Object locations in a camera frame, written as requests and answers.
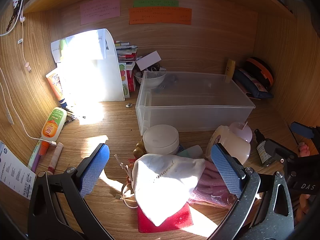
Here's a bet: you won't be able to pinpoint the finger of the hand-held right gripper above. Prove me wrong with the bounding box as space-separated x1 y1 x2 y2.
266 139 298 165
290 121 320 139

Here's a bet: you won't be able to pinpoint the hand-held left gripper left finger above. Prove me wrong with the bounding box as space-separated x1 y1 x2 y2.
27 143 115 240

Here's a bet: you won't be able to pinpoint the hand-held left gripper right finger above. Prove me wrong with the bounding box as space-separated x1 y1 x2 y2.
207 142 294 240

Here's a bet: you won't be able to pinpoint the dark dropper bottle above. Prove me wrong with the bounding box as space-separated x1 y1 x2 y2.
254 129 275 168

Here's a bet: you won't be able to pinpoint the pink knitted cloth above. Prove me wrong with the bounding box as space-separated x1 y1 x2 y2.
187 160 238 208

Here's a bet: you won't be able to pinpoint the white pillar candle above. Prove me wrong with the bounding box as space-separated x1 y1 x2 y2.
205 125 251 167

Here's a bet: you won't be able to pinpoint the pink round case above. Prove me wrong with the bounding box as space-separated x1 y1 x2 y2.
229 121 253 143

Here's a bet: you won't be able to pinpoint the white drawstring pouch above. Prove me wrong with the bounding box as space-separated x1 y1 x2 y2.
131 153 207 227

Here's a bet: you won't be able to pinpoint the red velvet pouch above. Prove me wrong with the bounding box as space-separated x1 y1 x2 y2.
137 201 194 233

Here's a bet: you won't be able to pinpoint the clear plastic storage box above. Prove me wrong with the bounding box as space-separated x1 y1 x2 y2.
135 70 256 136

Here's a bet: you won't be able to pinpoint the person's right hand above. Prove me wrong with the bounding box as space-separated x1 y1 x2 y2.
299 142 312 157

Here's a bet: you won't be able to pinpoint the white plastic tag ties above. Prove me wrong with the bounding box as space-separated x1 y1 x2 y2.
114 154 133 180

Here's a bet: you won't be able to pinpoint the small teal container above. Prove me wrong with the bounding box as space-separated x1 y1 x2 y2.
177 145 203 158

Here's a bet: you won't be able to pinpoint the pink lip balm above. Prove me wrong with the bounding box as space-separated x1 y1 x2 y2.
47 142 64 175

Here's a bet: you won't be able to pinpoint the wooden bead charm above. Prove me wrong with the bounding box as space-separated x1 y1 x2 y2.
132 142 146 159

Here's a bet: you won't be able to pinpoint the white bottle orange label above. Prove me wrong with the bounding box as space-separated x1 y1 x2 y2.
39 107 68 157

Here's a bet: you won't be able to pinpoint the blue fabric pencil pouch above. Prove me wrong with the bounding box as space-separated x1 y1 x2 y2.
234 67 274 100

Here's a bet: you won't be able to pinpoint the white round jar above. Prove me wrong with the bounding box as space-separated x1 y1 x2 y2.
142 124 180 155

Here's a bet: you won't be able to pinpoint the black orange round case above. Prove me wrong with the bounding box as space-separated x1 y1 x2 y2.
244 57 275 92

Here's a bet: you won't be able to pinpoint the white printed paper label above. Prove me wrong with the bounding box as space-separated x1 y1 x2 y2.
0 140 37 200

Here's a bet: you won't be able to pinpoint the yellow tube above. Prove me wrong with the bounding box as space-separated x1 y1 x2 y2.
224 59 237 83

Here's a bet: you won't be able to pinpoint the orange white cream tube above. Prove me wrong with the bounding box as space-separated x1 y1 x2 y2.
45 70 67 107

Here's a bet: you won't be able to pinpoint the fruit print book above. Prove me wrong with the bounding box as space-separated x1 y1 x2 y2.
120 62 131 98

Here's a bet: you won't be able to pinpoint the white plastic file holder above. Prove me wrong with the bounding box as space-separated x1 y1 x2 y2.
51 29 125 103

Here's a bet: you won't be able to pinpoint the white bowl of trinkets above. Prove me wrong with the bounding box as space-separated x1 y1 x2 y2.
134 66 167 90

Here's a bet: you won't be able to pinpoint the stack of books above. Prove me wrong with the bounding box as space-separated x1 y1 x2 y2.
114 40 139 70

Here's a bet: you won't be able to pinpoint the small white box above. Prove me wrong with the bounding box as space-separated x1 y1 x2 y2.
135 51 162 71

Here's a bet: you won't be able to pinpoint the pink sticky note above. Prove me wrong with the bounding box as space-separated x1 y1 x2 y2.
80 0 121 26

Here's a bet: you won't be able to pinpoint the orange sticky note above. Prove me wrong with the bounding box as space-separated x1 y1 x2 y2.
129 7 193 25

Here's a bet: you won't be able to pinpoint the green sticky note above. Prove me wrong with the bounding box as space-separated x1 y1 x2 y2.
133 0 179 8

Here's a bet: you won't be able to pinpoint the white charging cable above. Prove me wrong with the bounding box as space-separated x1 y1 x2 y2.
0 66 57 146

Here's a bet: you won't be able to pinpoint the white earphone cable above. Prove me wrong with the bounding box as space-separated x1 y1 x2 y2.
17 2 32 73

